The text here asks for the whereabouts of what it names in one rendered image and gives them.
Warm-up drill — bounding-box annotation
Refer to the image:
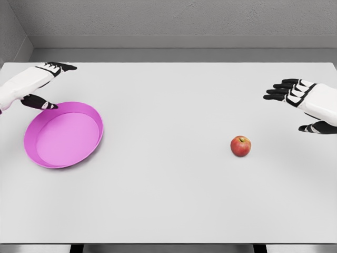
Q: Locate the pink round plate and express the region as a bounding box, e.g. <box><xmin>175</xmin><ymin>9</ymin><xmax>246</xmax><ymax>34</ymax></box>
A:
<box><xmin>23</xmin><ymin>101</ymin><xmax>104</xmax><ymax>169</ymax></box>

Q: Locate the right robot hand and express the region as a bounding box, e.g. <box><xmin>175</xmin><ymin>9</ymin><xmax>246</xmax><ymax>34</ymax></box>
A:
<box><xmin>263</xmin><ymin>78</ymin><xmax>337</xmax><ymax>135</ymax></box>

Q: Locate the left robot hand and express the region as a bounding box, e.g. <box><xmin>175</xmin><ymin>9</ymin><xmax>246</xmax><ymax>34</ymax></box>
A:
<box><xmin>6</xmin><ymin>62</ymin><xmax>78</xmax><ymax>110</ymax></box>

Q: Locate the red apple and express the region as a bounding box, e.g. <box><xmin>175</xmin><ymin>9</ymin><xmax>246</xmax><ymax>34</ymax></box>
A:
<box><xmin>230</xmin><ymin>135</ymin><xmax>252</xmax><ymax>158</ymax></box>

